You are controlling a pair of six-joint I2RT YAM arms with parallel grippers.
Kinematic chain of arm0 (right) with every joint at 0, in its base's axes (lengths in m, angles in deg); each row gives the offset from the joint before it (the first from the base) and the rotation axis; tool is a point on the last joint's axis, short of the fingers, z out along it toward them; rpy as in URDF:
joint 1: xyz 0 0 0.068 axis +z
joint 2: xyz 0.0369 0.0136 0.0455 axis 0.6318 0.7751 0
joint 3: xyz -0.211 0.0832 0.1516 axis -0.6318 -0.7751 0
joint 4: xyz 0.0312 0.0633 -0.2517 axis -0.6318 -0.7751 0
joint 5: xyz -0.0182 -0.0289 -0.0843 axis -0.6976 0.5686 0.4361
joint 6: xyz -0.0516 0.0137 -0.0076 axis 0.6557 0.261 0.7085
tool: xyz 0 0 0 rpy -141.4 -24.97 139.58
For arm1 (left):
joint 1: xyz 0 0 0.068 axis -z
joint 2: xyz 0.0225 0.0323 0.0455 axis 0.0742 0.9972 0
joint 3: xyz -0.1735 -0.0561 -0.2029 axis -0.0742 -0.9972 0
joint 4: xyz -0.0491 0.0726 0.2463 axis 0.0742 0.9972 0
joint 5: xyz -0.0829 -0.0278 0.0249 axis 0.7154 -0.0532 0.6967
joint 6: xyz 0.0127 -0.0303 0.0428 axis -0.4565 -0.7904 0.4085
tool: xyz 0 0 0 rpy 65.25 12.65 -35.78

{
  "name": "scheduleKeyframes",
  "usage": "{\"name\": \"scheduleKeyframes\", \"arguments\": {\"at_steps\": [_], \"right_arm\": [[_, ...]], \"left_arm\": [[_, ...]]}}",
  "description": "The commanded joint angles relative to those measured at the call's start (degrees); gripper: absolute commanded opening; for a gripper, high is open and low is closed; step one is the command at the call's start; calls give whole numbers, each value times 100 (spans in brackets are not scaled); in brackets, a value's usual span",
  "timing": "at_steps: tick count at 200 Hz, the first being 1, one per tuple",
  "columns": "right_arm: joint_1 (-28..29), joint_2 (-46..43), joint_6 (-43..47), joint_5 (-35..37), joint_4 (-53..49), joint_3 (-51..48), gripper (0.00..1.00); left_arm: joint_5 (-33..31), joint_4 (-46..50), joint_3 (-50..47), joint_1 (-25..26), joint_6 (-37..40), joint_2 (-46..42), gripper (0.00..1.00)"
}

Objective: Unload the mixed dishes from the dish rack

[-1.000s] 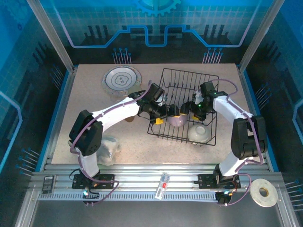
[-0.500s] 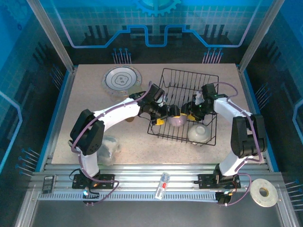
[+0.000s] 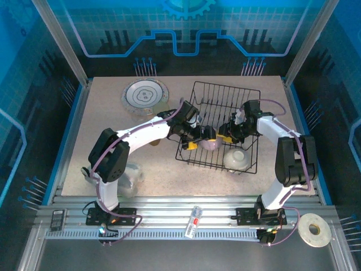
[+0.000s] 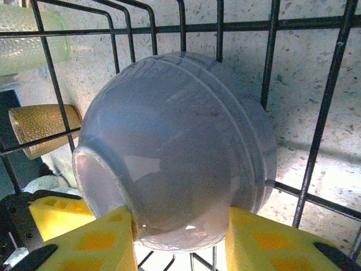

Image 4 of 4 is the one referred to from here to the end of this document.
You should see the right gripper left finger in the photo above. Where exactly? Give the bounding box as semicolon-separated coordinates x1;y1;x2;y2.
15;206;139;271

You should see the amber textured cup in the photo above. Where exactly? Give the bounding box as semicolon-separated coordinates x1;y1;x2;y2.
8;104;83;160

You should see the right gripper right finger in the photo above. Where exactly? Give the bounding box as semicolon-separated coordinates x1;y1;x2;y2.
225;207;361;271

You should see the pale green textured cup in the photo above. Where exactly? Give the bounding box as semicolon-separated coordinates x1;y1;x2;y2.
0;4;71;77

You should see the black wire dish rack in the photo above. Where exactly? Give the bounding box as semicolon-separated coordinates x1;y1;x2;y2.
0;0;361;271

